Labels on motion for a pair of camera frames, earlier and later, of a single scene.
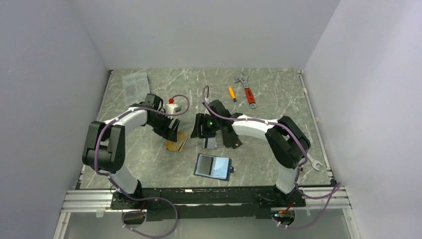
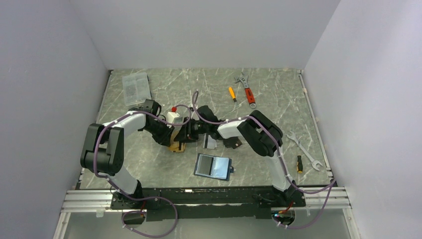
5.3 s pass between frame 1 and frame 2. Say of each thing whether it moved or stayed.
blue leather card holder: stayed
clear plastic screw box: stayed
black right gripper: moved
